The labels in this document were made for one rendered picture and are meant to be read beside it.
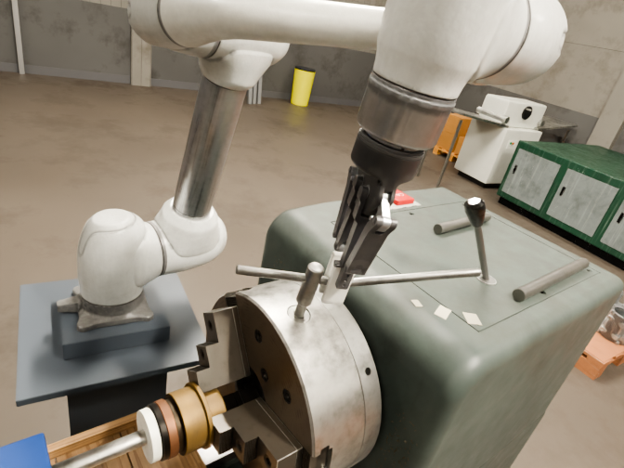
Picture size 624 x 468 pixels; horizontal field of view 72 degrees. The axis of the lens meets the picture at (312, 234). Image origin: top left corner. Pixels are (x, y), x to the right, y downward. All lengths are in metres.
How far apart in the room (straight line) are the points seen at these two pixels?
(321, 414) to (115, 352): 0.76
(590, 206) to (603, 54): 2.91
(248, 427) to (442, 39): 0.51
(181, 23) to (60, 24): 7.07
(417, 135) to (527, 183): 5.10
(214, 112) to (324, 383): 0.64
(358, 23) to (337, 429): 0.53
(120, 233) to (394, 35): 0.85
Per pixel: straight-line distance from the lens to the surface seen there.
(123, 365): 1.21
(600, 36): 7.60
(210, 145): 1.03
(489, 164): 6.09
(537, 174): 5.47
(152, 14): 0.81
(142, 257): 1.16
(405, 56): 0.42
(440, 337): 0.63
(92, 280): 1.18
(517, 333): 0.71
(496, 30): 0.45
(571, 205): 5.28
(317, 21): 0.64
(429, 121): 0.44
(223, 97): 0.98
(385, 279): 0.59
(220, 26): 0.69
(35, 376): 1.22
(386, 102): 0.43
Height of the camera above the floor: 1.61
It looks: 27 degrees down
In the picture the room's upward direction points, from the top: 13 degrees clockwise
